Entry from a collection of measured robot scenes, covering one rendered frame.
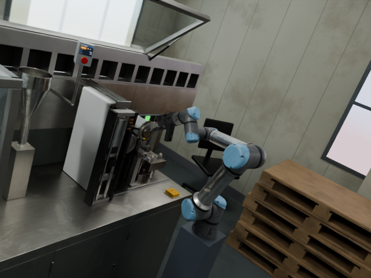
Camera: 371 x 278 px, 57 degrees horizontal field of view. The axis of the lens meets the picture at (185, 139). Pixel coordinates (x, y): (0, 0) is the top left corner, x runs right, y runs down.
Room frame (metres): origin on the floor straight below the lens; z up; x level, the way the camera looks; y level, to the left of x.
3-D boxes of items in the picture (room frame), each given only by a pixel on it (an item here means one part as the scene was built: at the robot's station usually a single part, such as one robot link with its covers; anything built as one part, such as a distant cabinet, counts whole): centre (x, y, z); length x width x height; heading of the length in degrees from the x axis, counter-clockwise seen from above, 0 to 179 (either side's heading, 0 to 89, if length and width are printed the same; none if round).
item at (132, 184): (1.93, 0.23, 1.05); 0.06 x 0.05 x 0.31; 58
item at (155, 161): (2.22, 0.28, 1.00); 0.40 x 0.16 x 0.06; 58
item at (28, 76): (1.42, 0.71, 1.50); 0.14 x 0.14 x 0.06
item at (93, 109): (1.78, 0.55, 1.17); 0.34 x 0.05 x 0.54; 58
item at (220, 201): (1.70, -0.27, 1.07); 0.13 x 0.12 x 0.14; 132
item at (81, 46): (1.52, 0.56, 1.66); 0.07 x 0.07 x 0.10; 33
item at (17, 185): (1.42, 0.71, 1.19); 0.14 x 0.14 x 0.57
